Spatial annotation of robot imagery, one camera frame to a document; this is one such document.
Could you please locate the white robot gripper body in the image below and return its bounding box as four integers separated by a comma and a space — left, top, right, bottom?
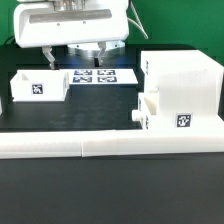
14, 1, 130, 48

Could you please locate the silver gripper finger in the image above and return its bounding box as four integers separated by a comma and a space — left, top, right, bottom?
42, 46, 55, 70
94, 42, 106, 66

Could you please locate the white drawer one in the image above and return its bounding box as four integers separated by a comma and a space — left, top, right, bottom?
10, 70, 69, 102
131, 92, 158, 130

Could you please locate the white drawer front one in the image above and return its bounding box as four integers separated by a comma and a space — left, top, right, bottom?
131, 92, 158, 130

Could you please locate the white drawer cabinet box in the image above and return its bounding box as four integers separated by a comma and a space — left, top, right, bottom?
141, 50, 224, 130

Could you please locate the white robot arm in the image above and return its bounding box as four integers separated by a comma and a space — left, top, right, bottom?
13, 0, 130, 70

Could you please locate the fiducial marker sheet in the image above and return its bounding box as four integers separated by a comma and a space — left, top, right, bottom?
63, 69, 138, 85

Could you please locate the black cable bundle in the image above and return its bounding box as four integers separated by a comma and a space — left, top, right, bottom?
126, 0, 149, 41

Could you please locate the white L-shaped fence wall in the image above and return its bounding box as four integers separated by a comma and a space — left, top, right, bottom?
0, 129, 224, 159

